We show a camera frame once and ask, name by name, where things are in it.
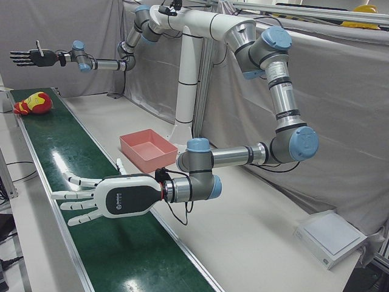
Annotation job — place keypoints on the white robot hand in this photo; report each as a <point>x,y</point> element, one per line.
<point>127,194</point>

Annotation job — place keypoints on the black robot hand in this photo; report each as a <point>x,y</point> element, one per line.
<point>42,57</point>

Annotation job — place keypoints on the red yellow plush toy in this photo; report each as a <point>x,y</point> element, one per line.
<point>36,103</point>

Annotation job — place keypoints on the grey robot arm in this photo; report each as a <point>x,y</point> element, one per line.
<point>282,91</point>
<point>106,64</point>

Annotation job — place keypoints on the pink plastic basket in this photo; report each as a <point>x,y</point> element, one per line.
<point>146,150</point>

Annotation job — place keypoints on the green conveyor belt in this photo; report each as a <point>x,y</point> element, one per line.
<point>91,219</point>

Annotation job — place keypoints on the white control box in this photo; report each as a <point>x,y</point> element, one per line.
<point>4,102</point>

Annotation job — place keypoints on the white flat box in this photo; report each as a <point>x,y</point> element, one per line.
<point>331,234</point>

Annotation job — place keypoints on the grey cloth curtain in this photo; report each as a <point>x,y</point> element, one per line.
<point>334,127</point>

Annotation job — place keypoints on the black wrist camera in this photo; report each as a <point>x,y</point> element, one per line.
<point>62,59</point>
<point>161,175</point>

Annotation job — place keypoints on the aluminium frame post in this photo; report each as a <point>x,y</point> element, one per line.
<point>203,91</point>

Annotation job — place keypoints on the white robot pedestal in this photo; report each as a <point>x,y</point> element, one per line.
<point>185,76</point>

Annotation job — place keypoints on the black head camera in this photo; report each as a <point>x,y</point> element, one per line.
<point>167,10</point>

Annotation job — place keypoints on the aluminium frame beam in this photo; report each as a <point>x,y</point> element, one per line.
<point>304,10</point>

